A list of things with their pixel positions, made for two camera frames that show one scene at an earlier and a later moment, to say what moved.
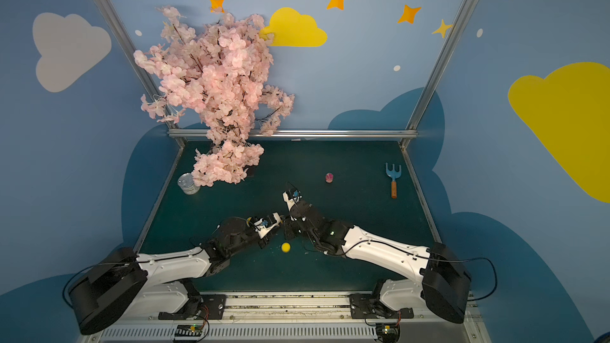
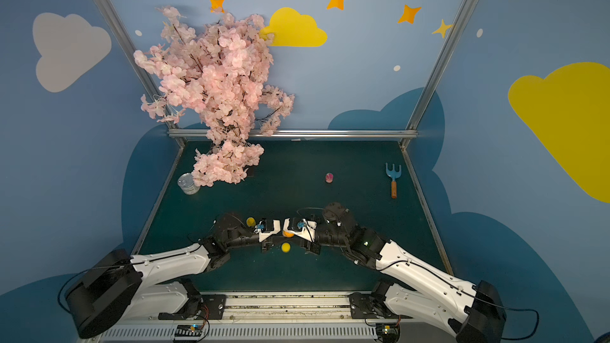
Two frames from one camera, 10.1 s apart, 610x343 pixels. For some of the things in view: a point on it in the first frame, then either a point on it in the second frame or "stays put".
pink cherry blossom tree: (216, 70) stays put
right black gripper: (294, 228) to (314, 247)
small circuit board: (188, 330) stays put
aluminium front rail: (291, 318) stays put
